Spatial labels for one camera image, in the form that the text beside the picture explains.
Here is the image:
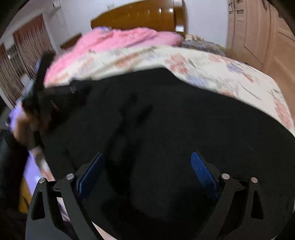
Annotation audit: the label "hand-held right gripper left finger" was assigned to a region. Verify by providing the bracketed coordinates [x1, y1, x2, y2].
[25, 151, 105, 240]

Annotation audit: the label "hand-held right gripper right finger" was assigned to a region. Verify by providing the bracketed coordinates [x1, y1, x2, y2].
[190, 151, 270, 240]

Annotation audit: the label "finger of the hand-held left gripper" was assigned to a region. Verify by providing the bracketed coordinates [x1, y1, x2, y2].
[47, 81, 92, 112]

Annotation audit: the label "black pants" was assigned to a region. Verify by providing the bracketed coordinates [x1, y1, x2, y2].
[38, 67, 295, 240]

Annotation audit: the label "person's left hand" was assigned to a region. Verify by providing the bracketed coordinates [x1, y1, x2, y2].
[11, 110, 46, 150]

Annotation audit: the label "patterned red curtain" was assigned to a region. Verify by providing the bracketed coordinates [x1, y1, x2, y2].
[0, 14, 57, 108]

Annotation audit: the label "dark wooden chair back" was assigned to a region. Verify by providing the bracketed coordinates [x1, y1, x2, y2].
[60, 33, 83, 50]

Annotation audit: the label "pink quilt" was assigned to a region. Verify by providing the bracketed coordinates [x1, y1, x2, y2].
[44, 26, 183, 85]

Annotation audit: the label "wooden headboard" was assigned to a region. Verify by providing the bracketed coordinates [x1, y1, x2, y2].
[91, 0, 188, 37]

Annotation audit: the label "floral bed sheet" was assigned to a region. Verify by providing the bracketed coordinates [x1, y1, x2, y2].
[44, 44, 295, 136]

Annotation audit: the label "light wooden wardrobe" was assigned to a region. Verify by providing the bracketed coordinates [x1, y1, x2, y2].
[225, 0, 295, 95]

